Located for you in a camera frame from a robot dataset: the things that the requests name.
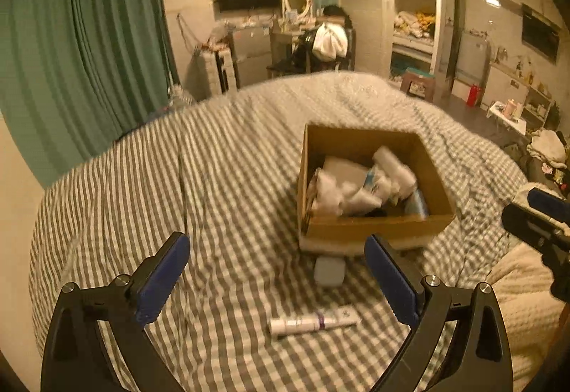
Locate white cosmetic tube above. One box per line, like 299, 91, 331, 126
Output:
269, 306, 361, 337

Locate white earbuds case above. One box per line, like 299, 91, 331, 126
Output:
313, 256, 346, 288

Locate cream fleece blanket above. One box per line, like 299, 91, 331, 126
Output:
485, 182, 567, 392

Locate small white side table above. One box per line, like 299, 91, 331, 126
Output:
486, 100, 528, 136

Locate blue white packet in box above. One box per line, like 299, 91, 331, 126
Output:
404, 189, 429, 219

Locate red fire extinguisher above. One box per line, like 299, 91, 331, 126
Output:
466, 84, 482, 108

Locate white wrapped bottle in box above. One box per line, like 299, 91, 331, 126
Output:
373, 146, 418, 199

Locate brown plastic stool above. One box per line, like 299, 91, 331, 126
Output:
400, 67, 436, 103

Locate grey checked bed quilt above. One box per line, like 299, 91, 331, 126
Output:
29, 72, 525, 391

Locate brown cardboard box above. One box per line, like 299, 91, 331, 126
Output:
297, 124, 455, 256

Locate white open wardrobe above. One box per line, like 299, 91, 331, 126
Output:
339, 0, 454, 85

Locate white garment on chair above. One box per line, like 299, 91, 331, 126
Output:
312, 23, 349, 62

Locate white stacked boxes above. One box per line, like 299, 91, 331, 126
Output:
200, 47, 238, 98

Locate white oval vanity mirror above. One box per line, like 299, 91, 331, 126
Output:
282, 0, 313, 23

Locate silver mini fridge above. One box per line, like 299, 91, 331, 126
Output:
230, 27, 271, 88

